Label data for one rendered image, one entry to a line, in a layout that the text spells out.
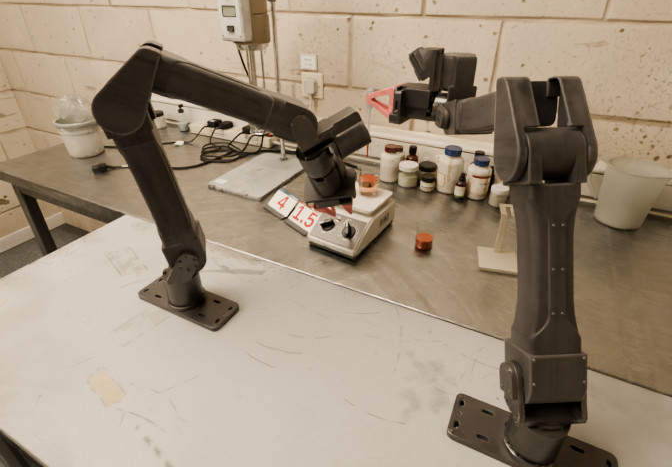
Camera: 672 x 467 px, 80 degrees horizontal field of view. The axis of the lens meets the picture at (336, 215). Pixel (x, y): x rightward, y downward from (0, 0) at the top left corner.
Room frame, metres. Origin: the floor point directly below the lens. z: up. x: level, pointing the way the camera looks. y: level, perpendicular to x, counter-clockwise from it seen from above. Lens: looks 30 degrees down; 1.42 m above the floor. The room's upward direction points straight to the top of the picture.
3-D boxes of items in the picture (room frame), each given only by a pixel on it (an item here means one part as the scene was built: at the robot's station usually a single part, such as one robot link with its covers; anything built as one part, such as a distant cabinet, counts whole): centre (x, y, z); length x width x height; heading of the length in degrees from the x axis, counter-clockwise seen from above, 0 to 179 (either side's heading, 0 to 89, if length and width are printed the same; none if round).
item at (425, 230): (0.77, -0.20, 0.93); 0.04 x 0.04 x 0.06
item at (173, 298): (0.57, 0.28, 0.94); 0.20 x 0.07 x 0.08; 63
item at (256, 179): (1.17, 0.23, 0.91); 0.30 x 0.20 x 0.01; 153
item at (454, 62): (0.73, -0.22, 1.26); 0.12 x 0.09 x 0.12; 3
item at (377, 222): (0.83, -0.05, 0.94); 0.22 x 0.13 x 0.08; 147
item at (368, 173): (0.86, -0.07, 1.02); 0.06 x 0.05 x 0.08; 138
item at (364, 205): (0.85, -0.06, 0.98); 0.12 x 0.12 x 0.01; 57
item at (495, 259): (0.71, -0.35, 0.96); 0.08 x 0.08 x 0.13; 75
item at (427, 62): (0.80, -0.17, 1.27); 0.07 x 0.06 x 0.11; 147
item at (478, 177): (1.02, -0.40, 0.96); 0.06 x 0.06 x 0.11
